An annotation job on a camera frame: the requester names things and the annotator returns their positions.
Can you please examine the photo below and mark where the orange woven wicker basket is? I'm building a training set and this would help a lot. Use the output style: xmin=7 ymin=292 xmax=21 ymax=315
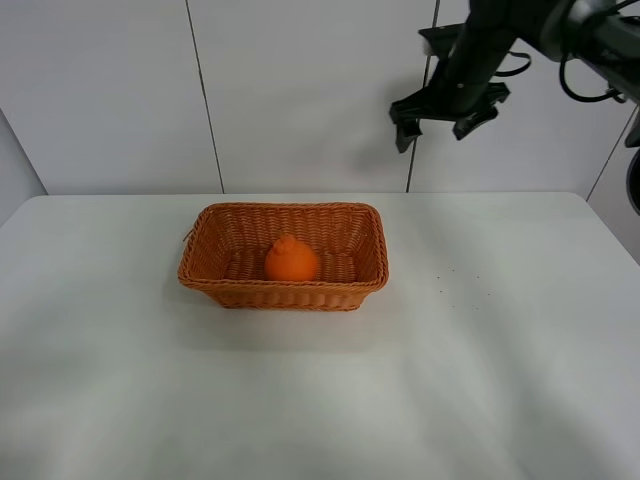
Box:
xmin=177 ymin=202 xmax=389 ymax=311

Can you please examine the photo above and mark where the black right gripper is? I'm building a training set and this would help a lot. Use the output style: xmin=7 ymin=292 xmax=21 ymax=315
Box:
xmin=390 ymin=1 xmax=520 ymax=153

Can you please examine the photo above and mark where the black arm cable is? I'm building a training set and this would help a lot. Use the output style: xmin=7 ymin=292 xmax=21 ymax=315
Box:
xmin=494 ymin=0 xmax=640 ymax=104

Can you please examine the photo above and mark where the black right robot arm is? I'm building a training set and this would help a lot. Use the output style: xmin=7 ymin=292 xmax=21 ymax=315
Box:
xmin=389 ymin=1 xmax=639 ymax=196

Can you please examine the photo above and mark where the orange fruit with stem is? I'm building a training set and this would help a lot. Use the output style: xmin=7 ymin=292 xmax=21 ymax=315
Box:
xmin=264 ymin=234 xmax=319 ymax=282

